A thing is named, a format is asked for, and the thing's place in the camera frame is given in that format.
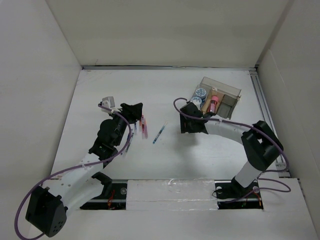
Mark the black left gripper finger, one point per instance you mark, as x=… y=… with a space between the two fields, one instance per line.
x=131 y=116
x=134 y=110

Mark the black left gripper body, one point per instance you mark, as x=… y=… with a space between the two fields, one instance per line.
x=121 y=124

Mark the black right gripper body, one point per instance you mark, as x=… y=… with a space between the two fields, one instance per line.
x=187 y=124

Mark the red ink refill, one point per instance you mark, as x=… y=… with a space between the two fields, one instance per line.
x=142 y=128

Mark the blue round tape tin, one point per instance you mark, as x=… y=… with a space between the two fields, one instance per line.
x=200 y=93
x=197 y=101

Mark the blue ballpoint pen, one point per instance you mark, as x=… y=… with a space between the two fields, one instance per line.
x=159 y=133

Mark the pink capped pen refill tube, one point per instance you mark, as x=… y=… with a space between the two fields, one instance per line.
x=213 y=104

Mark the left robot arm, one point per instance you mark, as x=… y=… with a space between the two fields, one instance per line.
x=49 y=207

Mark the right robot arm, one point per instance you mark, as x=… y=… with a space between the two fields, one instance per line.
x=261 y=146

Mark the clear plastic organizer box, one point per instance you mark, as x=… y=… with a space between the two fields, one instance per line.
x=228 y=97

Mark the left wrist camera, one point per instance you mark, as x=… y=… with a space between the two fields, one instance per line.
x=108 y=102

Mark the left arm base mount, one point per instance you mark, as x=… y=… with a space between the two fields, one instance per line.
x=113 y=196

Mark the metal rail at back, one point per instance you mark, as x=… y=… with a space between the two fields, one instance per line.
x=158 y=67

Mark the metal rail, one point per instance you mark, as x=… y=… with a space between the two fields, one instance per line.
x=279 y=162
x=158 y=67

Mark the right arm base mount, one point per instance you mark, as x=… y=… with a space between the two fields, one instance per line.
x=230 y=195

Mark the metal rail at right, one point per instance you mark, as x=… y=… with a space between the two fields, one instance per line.
x=279 y=162

